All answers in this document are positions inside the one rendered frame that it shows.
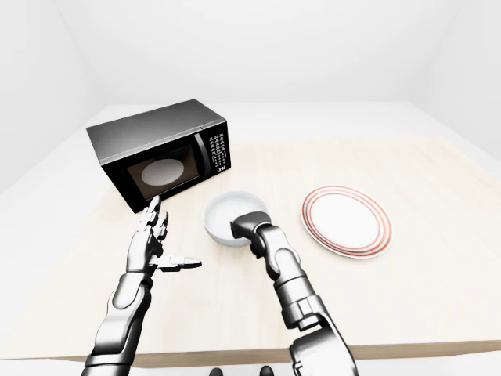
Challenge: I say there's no silver robot right hand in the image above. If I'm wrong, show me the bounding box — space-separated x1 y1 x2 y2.
229 210 275 259

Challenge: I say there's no silver robot left hand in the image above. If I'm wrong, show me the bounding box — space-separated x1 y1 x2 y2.
124 195 203 276

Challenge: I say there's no black microwave oven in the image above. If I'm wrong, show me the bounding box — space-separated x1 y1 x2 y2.
85 99 232 215

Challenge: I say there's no white bowl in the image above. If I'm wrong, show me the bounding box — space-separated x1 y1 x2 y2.
203 190 270 248

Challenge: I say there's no white plate with red rings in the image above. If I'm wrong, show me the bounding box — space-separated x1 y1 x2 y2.
300 185 395 259

